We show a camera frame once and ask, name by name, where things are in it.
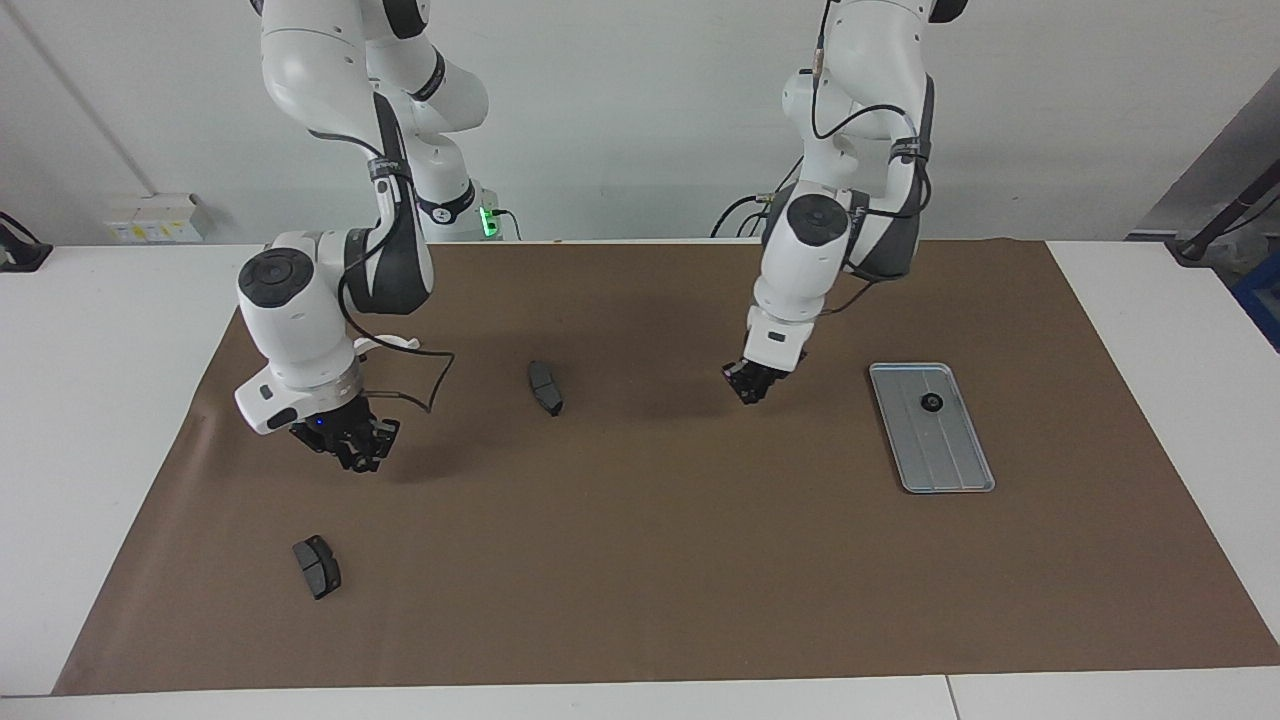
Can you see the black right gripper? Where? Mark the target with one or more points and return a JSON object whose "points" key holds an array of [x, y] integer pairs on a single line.
{"points": [[325, 430]]}

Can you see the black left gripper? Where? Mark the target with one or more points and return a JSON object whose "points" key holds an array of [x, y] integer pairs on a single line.
{"points": [[763, 376]]}

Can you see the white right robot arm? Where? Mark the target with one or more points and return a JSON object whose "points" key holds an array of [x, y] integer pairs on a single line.
{"points": [[300, 320]]}

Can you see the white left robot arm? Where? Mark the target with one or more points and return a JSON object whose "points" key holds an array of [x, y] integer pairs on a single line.
{"points": [[820, 270]]}

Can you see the silver metal tray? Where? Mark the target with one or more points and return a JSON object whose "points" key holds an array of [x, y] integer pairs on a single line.
{"points": [[945, 455]]}

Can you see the short grey brake pad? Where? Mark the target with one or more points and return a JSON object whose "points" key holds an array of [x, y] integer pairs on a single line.
{"points": [[317, 566]]}

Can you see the long grey brake pad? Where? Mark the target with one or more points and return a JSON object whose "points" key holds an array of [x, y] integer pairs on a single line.
{"points": [[545, 388]]}

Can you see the brown table mat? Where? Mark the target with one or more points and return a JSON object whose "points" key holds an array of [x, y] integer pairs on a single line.
{"points": [[650, 560]]}

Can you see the black stand pole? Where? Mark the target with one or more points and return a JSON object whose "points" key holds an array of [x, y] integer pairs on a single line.
{"points": [[1225, 222]]}

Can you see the blue crate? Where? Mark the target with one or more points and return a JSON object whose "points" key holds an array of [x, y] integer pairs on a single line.
{"points": [[1262, 300]]}

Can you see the grey partition panel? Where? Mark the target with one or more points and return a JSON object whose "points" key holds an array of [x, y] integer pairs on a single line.
{"points": [[1230, 160]]}

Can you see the white curved plastic bracket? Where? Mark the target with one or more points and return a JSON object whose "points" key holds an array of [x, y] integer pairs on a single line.
{"points": [[395, 343]]}

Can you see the white wall socket box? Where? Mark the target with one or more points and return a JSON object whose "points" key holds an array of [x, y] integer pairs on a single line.
{"points": [[155, 220]]}

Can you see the black clamp mount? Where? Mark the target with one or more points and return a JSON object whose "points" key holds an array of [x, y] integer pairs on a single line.
{"points": [[20, 252]]}

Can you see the white wall conduit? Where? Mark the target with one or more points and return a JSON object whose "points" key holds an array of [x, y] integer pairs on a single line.
{"points": [[90, 100]]}

